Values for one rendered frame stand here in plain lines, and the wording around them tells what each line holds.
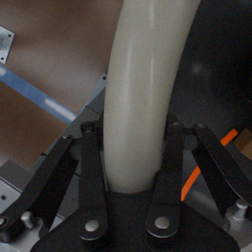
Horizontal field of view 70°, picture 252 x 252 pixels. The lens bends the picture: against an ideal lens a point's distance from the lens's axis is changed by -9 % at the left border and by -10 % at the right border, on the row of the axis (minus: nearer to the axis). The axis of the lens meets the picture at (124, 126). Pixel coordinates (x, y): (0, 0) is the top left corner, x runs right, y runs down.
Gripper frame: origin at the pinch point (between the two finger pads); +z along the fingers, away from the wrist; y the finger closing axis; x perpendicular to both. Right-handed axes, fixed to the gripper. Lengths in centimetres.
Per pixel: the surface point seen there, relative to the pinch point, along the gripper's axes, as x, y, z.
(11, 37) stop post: 21, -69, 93
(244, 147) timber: -51, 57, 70
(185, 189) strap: -88, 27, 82
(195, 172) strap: -74, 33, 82
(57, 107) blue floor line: -25, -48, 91
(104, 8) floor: 26, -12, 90
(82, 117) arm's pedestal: -13.9, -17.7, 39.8
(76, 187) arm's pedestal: -18.1, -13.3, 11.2
